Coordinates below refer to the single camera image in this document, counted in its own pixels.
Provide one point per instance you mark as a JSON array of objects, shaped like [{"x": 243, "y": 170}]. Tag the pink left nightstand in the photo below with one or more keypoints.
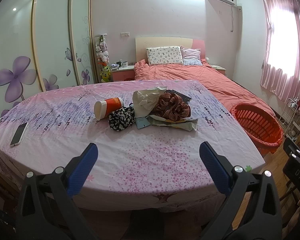
[{"x": 123, "y": 74}]

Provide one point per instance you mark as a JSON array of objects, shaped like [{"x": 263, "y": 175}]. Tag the pink nightstand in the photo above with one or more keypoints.
[
  {"x": 219, "y": 69},
  {"x": 123, "y": 74}
]

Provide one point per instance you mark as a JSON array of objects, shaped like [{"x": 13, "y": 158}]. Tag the beige paper bag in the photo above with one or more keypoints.
[{"x": 145, "y": 100}]

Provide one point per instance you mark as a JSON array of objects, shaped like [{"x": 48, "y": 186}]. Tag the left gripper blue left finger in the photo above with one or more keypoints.
[{"x": 79, "y": 168}]

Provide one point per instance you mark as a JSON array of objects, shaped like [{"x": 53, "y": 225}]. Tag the pink striped pillow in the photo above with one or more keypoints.
[{"x": 191, "y": 57}]

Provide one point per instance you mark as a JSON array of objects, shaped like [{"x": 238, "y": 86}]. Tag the wall light switch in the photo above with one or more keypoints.
[{"x": 125, "y": 34}]

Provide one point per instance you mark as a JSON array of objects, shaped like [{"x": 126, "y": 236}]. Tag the white smartphone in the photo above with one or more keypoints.
[{"x": 18, "y": 135}]

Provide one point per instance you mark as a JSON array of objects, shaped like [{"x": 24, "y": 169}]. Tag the orange white paper cup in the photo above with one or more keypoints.
[{"x": 104, "y": 107}]

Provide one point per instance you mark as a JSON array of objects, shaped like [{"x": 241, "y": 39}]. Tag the orange plastic laundry basket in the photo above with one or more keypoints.
[{"x": 261, "y": 127}]

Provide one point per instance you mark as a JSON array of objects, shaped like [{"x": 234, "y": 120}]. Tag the coral pink bed duvet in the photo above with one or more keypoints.
[{"x": 225, "y": 90}]

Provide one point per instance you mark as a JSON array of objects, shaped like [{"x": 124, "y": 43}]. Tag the pink right nightstand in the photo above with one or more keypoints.
[{"x": 219, "y": 69}]

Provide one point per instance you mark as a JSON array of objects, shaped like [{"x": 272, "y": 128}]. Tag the sliding wardrobe with flowers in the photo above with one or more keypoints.
[{"x": 44, "y": 45}]

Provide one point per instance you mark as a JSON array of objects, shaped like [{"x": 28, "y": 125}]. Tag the white floral pillow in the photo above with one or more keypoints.
[{"x": 164, "y": 55}]

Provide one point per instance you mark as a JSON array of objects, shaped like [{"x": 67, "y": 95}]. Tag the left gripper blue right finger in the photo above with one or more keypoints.
[{"x": 218, "y": 167}]

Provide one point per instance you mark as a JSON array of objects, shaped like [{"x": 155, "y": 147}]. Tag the pink floral tablecloth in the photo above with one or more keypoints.
[{"x": 152, "y": 167}]

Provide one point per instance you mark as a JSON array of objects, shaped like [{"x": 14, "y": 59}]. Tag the brown plaid scrunchie cloth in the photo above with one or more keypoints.
[{"x": 171, "y": 106}]

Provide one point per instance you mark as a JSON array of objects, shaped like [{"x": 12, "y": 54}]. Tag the beige and pink headboard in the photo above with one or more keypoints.
[{"x": 141, "y": 43}]

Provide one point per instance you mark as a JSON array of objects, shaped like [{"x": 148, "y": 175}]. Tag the hanging plush toy stack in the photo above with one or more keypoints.
[{"x": 102, "y": 58}]

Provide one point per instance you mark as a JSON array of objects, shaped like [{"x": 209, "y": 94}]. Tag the black white floral cloth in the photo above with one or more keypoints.
[{"x": 121, "y": 118}]

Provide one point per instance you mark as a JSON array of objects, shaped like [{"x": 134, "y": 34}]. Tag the black dotted mesh mat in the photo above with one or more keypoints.
[{"x": 185, "y": 99}]

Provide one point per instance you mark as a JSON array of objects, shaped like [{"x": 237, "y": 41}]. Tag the white wire rack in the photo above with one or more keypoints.
[{"x": 290, "y": 118}]

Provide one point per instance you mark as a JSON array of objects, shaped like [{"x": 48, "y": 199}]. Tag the pink window curtain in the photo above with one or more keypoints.
[{"x": 281, "y": 65}]

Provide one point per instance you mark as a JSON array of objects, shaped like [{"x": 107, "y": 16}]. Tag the paper wrapper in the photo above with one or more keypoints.
[{"x": 187, "y": 124}]

